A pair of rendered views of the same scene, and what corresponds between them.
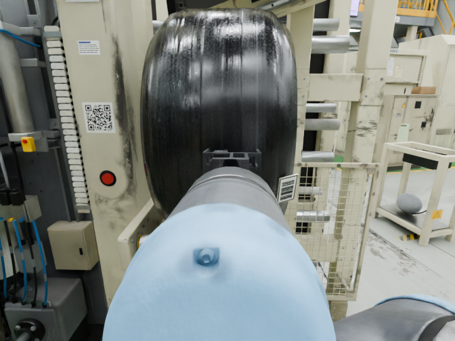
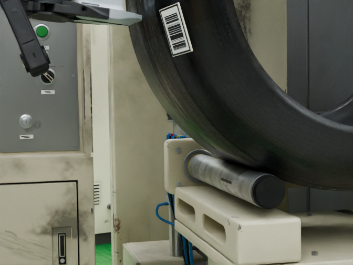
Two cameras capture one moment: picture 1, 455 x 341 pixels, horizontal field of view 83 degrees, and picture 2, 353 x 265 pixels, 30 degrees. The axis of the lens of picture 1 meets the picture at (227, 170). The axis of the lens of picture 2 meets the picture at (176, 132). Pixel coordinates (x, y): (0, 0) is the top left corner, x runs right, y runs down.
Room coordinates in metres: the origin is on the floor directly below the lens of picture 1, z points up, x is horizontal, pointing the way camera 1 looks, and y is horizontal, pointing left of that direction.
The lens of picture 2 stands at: (0.24, -0.89, 1.02)
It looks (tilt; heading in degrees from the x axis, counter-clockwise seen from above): 3 degrees down; 74
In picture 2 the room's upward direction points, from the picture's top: 1 degrees counter-clockwise
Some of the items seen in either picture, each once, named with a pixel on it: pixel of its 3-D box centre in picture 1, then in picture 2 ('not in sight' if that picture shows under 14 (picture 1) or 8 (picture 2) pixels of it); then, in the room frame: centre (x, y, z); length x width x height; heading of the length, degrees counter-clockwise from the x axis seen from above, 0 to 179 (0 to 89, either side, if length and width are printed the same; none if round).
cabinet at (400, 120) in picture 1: (395, 131); not in sight; (4.48, -2.91, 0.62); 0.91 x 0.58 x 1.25; 104
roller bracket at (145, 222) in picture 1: (152, 218); (270, 162); (0.74, 0.24, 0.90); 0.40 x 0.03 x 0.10; 178
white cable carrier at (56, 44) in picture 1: (76, 127); not in sight; (0.69, 0.40, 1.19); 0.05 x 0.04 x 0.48; 178
